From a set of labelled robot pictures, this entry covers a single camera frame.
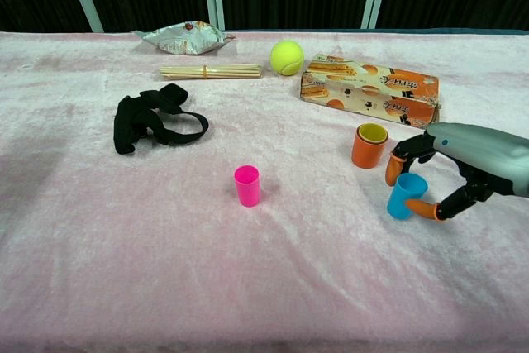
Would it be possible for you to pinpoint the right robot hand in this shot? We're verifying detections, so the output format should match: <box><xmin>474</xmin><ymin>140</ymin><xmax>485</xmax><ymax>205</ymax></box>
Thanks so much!
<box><xmin>384</xmin><ymin>122</ymin><xmax>529</xmax><ymax>222</ymax></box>

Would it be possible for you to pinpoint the blue plastic cup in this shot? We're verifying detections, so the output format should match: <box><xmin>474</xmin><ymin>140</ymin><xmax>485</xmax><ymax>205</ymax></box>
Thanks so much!
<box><xmin>386</xmin><ymin>173</ymin><xmax>429</xmax><ymax>221</ymax></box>

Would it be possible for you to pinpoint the yellow plastic cup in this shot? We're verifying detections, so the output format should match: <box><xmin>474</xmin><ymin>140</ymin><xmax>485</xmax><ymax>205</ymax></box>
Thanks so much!
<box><xmin>357</xmin><ymin>122</ymin><xmax>388</xmax><ymax>145</ymax></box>

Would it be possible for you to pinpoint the pink plastic cup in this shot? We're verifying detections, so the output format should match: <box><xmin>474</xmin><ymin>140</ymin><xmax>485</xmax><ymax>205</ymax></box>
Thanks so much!
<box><xmin>233</xmin><ymin>165</ymin><xmax>261</xmax><ymax>208</ymax></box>

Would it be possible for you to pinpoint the orange plastic cup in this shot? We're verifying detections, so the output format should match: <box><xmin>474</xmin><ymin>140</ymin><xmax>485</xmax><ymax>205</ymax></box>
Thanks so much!
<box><xmin>351</xmin><ymin>123</ymin><xmax>389</xmax><ymax>169</ymax></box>

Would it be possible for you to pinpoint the orange biscuit box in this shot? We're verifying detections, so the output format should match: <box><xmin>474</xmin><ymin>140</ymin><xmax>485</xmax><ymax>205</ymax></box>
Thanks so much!
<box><xmin>300</xmin><ymin>53</ymin><xmax>442</xmax><ymax>129</ymax></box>

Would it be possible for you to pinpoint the yellow tennis ball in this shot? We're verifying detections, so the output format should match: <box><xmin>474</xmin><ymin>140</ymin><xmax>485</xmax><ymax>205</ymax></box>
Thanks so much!
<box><xmin>270</xmin><ymin>39</ymin><xmax>306</xmax><ymax>77</ymax></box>

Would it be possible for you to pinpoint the bundle of wooden sticks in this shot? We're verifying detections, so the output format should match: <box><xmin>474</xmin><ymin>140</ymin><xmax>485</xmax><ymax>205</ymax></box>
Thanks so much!
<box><xmin>159</xmin><ymin>63</ymin><xmax>264</xmax><ymax>80</ymax></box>

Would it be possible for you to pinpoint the silver snack bag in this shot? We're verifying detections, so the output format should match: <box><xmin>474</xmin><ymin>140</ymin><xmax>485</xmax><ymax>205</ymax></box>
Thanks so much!
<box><xmin>134</xmin><ymin>20</ymin><xmax>237</xmax><ymax>56</ymax></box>

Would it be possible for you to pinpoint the pink velvet table cloth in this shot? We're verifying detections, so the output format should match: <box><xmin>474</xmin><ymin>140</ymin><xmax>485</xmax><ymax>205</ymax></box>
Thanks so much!
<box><xmin>0</xmin><ymin>30</ymin><xmax>529</xmax><ymax>353</ymax></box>

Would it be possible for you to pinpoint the black fabric strap brace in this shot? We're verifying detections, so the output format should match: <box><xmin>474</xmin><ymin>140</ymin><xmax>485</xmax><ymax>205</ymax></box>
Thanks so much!
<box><xmin>113</xmin><ymin>83</ymin><xmax>210</xmax><ymax>155</ymax></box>

